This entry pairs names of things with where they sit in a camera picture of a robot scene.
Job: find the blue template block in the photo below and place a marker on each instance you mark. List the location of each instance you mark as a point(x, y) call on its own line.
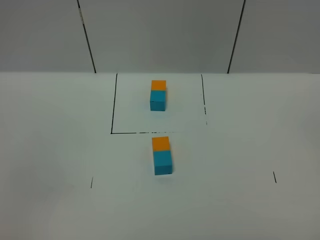
point(158, 100)

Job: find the orange template block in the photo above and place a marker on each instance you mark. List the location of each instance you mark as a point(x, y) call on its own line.
point(158, 85)

